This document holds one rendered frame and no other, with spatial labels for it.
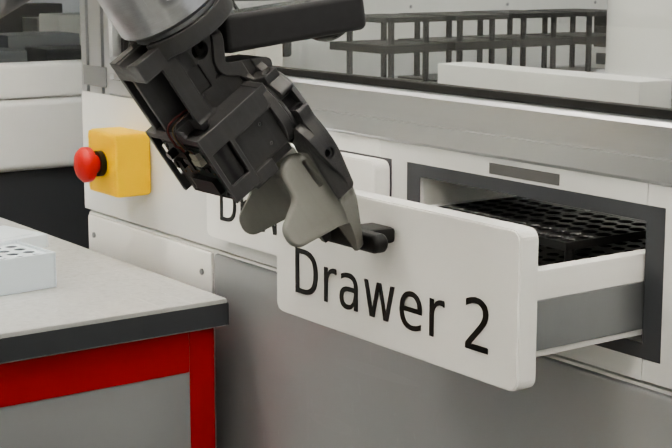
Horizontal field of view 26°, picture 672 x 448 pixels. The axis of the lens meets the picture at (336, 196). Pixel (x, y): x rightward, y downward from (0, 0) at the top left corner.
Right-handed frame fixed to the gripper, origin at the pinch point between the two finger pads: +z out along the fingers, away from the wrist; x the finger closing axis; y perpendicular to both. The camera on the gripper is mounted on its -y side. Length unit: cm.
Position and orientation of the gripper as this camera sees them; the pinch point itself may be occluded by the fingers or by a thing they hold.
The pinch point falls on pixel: (340, 223)
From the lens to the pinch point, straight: 104.3
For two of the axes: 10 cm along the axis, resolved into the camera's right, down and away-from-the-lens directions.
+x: 5.8, 1.3, -8.0
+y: -6.7, 6.4, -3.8
